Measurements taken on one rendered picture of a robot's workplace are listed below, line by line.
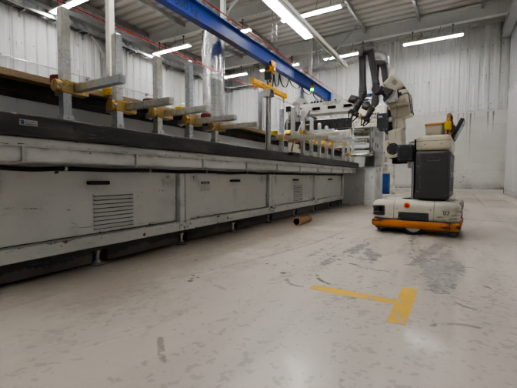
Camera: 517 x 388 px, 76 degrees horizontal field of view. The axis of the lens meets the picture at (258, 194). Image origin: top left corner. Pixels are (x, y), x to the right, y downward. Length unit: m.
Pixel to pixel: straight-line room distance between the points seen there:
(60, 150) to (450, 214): 2.62
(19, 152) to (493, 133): 11.58
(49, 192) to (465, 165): 11.23
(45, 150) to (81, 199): 0.42
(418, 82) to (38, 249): 11.65
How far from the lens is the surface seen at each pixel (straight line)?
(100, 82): 1.50
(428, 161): 3.02
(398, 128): 3.29
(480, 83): 12.27
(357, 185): 5.89
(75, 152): 1.64
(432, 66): 12.45
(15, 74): 1.74
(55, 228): 1.87
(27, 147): 1.56
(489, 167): 11.94
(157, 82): 1.95
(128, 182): 2.08
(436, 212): 2.99
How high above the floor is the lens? 0.47
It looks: 3 degrees down
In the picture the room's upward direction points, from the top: straight up
